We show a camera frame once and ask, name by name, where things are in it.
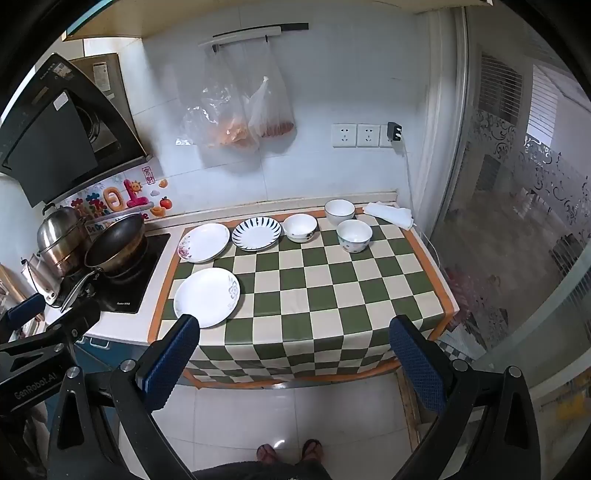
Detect white bowl dark floral print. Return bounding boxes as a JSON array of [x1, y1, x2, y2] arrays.
[[283, 214, 318, 243]]

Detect person's dark clothing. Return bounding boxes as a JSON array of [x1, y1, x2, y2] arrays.
[[193, 458, 334, 480]]

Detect plain white bowl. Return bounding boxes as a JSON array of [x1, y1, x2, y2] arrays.
[[324, 199, 356, 227]]

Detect white plate pink floral print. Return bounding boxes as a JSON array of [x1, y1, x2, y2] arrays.
[[178, 223, 230, 264]]

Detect green checkered tablecloth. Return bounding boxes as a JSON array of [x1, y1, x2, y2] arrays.
[[148, 203, 460, 391]]

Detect black induction cooktop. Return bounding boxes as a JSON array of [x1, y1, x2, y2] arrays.
[[55, 233, 171, 315]]

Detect white folded cloth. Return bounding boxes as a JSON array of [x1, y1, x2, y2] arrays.
[[362, 201, 415, 230]]

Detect person's right foot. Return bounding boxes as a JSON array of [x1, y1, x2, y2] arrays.
[[300, 438, 323, 463]]

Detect white blue-striped bowl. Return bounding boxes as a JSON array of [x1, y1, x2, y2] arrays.
[[173, 268, 242, 329]]

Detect white plate black striped rim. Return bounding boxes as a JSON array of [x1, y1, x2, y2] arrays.
[[231, 217, 282, 252]]

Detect frosted glass sliding door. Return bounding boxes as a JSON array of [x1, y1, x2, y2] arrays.
[[434, 0, 591, 418]]

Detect clear plastic bag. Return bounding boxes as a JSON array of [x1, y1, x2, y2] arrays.
[[178, 45, 260, 154]]

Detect dark frying pan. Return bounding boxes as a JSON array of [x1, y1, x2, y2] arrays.
[[60, 213, 148, 315]]

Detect white plastic bag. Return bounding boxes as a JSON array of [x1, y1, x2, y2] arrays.
[[247, 76, 296, 139]]

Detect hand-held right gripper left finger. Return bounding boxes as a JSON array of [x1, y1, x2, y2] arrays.
[[46, 314, 201, 480]]

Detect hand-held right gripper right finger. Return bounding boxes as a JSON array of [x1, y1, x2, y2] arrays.
[[389, 316, 542, 480]]

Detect wall hook rail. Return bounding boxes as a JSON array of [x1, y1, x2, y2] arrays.
[[198, 23, 310, 49]]

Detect steel pot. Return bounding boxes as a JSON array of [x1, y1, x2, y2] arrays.
[[36, 205, 91, 278]]

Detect colorful wall stickers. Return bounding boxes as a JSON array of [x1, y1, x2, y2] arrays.
[[69, 178, 174, 223]]

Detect black range hood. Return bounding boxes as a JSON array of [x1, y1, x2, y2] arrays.
[[0, 52, 156, 209]]

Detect blue base cabinet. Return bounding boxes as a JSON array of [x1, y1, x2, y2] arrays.
[[69, 333, 155, 418]]

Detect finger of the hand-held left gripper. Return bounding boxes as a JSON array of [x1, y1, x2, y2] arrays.
[[0, 293, 47, 332], [44, 299, 101, 343]]

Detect white wall socket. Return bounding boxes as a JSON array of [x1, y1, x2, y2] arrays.
[[357, 123, 381, 148], [332, 123, 358, 148]]

